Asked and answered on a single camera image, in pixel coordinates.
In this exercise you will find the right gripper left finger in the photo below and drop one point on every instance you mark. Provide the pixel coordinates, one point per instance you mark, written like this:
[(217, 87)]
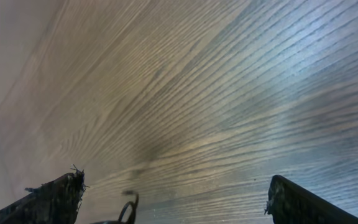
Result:
[(55, 202)]

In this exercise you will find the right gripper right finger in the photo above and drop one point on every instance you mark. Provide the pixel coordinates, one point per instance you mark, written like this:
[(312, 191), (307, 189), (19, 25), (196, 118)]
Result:
[(289, 203)]

